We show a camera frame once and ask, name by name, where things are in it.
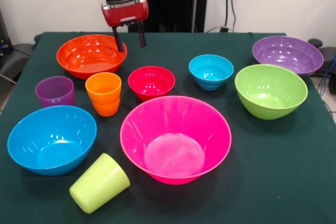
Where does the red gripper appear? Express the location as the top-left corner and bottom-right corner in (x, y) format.
(101, 0), (150, 53)

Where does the orange cup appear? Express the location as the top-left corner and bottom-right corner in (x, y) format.
(85, 72), (122, 117)

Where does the large pink bowl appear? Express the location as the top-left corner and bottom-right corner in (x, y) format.
(119, 95), (233, 186)

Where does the green cup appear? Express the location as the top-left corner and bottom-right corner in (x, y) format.
(69, 153), (131, 215)

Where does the large orange-red bowl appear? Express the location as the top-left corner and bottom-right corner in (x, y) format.
(56, 34), (128, 81)

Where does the small red-pink bowl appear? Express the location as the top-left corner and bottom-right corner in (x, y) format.
(128, 66), (176, 102)

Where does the small blue bowl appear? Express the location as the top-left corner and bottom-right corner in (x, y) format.
(188, 54), (234, 91)

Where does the purple cup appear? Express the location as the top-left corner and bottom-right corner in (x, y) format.
(35, 76), (76, 109)

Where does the large blue bowl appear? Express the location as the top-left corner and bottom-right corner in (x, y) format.
(7, 105), (98, 177)

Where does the large green bowl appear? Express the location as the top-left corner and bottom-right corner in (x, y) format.
(234, 64), (309, 121)

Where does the large purple bowl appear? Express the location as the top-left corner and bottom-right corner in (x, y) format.
(251, 35), (324, 78)

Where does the dark green tablecloth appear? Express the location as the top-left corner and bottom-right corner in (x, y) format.
(0, 31), (336, 224)

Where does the blue cable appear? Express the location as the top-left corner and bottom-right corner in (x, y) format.
(317, 56), (336, 96)

